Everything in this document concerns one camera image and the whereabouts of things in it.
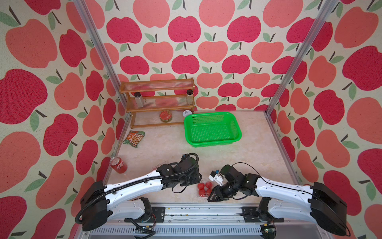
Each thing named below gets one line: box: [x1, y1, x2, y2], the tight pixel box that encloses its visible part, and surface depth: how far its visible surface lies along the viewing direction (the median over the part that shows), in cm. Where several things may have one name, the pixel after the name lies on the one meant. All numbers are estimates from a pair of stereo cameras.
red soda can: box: [109, 156, 128, 174], surface depth 84 cm
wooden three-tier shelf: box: [119, 77, 195, 129], surface depth 114 cm
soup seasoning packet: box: [122, 130, 146, 148], surface depth 105 cm
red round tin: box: [159, 109, 173, 123], surface depth 116 cm
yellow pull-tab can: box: [182, 109, 193, 119], surface depth 114 cm
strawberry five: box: [197, 182, 205, 191], surface depth 84 cm
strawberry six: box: [198, 189, 208, 198], surface depth 80 cm
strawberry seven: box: [205, 181, 213, 189], surface depth 84 cm
